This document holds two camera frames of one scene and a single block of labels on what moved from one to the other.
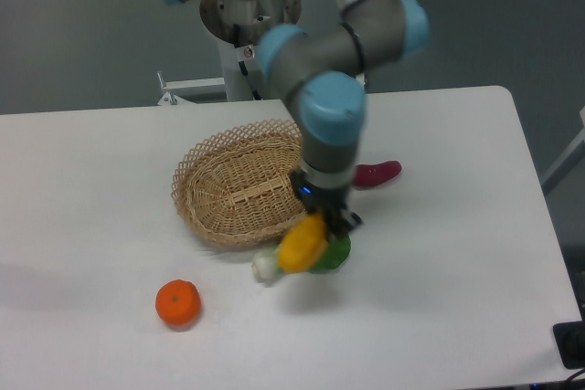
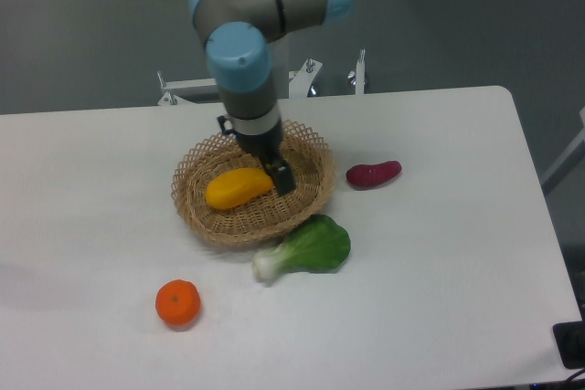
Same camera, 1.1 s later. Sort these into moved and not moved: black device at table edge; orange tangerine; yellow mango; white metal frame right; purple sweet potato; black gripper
Moved: yellow mango; black gripper
Not moved: black device at table edge; white metal frame right; purple sweet potato; orange tangerine
